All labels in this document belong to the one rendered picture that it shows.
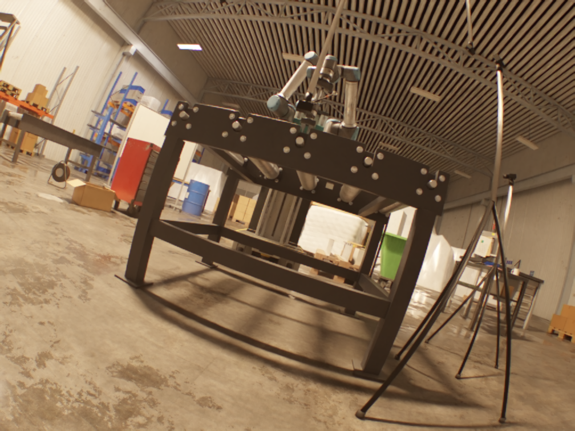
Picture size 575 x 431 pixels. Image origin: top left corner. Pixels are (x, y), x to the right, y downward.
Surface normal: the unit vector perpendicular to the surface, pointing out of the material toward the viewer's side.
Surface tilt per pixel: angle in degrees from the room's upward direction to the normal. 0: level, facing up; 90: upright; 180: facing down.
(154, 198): 90
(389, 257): 101
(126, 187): 90
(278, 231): 90
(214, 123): 90
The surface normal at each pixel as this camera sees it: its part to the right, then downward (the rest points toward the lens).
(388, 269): -0.31, 0.06
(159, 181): -0.12, -0.07
